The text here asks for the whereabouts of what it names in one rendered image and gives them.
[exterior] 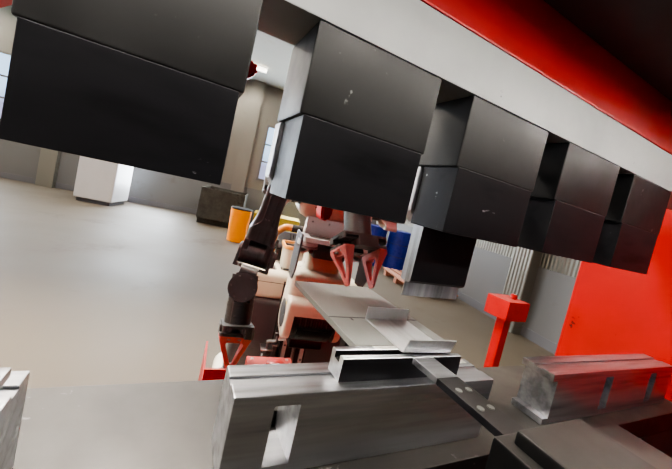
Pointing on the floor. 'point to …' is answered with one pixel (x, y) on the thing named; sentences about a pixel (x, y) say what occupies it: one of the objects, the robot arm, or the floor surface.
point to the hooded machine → (102, 182)
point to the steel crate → (218, 205)
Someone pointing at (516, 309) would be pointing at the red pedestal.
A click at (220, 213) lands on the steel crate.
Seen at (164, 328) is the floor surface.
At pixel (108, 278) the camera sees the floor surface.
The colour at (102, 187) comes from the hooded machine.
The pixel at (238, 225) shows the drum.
